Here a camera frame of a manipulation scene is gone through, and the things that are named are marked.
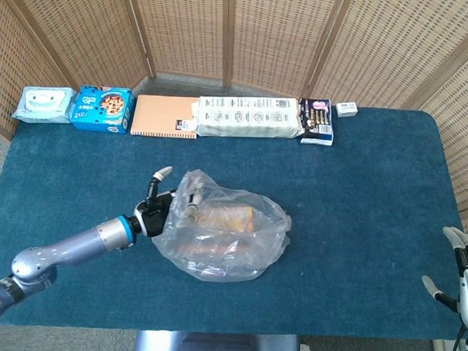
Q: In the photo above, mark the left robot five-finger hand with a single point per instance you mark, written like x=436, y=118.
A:
x=154, y=215

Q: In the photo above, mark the clear plastic shopping bag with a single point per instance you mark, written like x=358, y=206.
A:
x=222, y=256

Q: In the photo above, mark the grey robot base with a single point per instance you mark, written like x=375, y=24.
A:
x=211, y=347

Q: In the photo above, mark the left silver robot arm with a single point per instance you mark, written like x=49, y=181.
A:
x=79, y=242

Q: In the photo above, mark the yellow brown snack pack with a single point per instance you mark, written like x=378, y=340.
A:
x=228, y=219

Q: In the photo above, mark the brown spiral notebook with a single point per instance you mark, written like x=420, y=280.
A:
x=159, y=116

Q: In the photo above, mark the blue cookie box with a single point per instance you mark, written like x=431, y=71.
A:
x=103, y=109

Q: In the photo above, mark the long white tissue pack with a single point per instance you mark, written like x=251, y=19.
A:
x=248, y=118

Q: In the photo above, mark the dark blue table cloth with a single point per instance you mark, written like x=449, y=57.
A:
x=354, y=188

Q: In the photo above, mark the light blue wet wipes pack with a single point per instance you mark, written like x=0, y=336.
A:
x=43, y=105

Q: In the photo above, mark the dark small snack box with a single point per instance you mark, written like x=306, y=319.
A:
x=317, y=122

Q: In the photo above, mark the small white box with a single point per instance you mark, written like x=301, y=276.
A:
x=346, y=109

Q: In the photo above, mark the rattan folding screen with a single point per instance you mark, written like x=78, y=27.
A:
x=271, y=33

